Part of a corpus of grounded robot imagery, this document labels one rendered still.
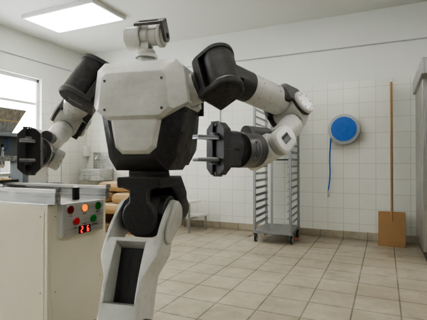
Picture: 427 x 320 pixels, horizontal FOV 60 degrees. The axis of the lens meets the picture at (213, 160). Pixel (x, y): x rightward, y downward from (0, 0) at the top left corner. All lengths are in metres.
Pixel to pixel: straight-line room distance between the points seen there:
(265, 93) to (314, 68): 4.37
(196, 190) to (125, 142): 4.93
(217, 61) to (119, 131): 0.32
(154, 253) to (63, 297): 0.86
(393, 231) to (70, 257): 4.00
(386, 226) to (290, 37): 2.86
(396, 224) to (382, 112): 1.43
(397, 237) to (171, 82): 4.31
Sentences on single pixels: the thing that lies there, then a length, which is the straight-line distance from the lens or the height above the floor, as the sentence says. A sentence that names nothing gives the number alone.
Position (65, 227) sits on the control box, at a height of 0.74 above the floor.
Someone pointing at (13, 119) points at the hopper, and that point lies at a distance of 2.45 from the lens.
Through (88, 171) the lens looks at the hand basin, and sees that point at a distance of 6.70.
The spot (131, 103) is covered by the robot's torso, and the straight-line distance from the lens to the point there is 1.01.
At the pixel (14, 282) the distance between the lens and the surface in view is 1.85.
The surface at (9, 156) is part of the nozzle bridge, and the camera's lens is 2.42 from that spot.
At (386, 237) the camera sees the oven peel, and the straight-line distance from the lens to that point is 5.02.
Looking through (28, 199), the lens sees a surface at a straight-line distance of 1.74.
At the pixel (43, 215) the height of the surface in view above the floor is 0.80.
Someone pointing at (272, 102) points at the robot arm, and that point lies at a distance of 1.13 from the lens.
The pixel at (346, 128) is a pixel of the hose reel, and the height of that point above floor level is 1.45.
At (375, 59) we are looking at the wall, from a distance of 5.40.
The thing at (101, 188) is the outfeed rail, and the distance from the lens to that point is 1.83.
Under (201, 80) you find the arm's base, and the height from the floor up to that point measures 1.23.
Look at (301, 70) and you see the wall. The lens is 5.49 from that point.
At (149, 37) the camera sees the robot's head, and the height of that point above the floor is 1.36.
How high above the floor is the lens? 1.01
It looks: level
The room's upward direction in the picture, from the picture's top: straight up
